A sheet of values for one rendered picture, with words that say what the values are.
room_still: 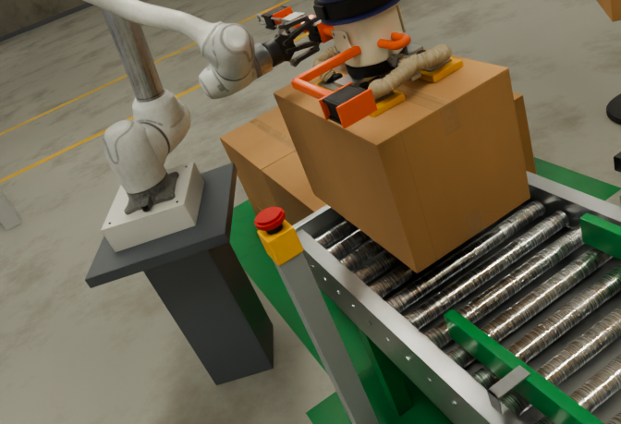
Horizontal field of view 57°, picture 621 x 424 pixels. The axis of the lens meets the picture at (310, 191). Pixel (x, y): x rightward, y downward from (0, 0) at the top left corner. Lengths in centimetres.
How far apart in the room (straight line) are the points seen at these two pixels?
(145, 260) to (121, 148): 37
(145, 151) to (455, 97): 104
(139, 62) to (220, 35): 59
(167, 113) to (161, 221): 38
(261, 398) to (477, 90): 146
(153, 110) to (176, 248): 49
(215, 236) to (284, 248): 63
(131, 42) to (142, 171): 42
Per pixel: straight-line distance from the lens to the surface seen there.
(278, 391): 235
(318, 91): 132
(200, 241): 189
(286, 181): 243
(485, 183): 157
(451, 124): 143
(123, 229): 204
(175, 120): 211
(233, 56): 150
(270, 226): 124
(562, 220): 183
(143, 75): 205
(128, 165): 198
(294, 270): 132
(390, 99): 146
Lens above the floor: 167
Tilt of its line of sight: 29 degrees down
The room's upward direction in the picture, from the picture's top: 22 degrees counter-clockwise
